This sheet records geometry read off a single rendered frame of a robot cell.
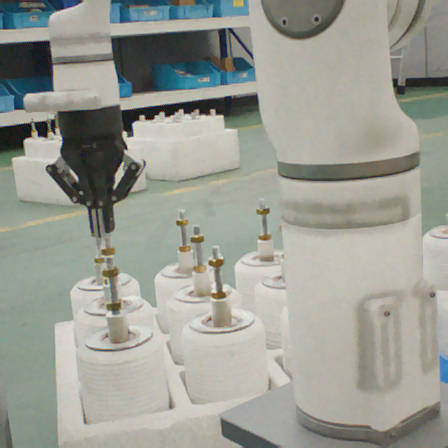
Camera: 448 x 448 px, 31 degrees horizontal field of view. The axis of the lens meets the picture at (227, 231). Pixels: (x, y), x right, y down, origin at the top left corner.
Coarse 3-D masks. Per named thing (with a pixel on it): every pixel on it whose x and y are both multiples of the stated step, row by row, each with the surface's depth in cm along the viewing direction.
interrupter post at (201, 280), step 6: (192, 276) 101; (198, 276) 100; (204, 276) 101; (198, 282) 101; (204, 282) 101; (198, 288) 101; (204, 288) 101; (210, 288) 102; (198, 294) 101; (204, 294) 101
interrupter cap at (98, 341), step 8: (104, 328) 91; (128, 328) 91; (136, 328) 90; (144, 328) 90; (88, 336) 89; (96, 336) 89; (104, 336) 89; (136, 336) 88; (144, 336) 88; (152, 336) 88; (88, 344) 87; (96, 344) 87; (104, 344) 86; (112, 344) 86; (120, 344) 86; (128, 344) 86; (136, 344) 86
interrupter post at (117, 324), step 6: (120, 312) 88; (108, 318) 87; (114, 318) 87; (120, 318) 87; (108, 324) 87; (114, 324) 87; (120, 324) 87; (126, 324) 88; (108, 330) 88; (114, 330) 87; (120, 330) 87; (126, 330) 88; (114, 336) 87; (120, 336) 87; (126, 336) 88
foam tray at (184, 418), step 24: (72, 336) 112; (168, 336) 108; (72, 360) 103; (168, 360) 100; (72, 384) 95; (168, 384) 93; (72, 408) 89; (192, 408) 86; (216, 408) 85; (72, 432) 83; (96, 432) 83; (120, 432) 83; (144, 432) 83; (168, 432) 84; (192, 432) 84; (216, 432) 85
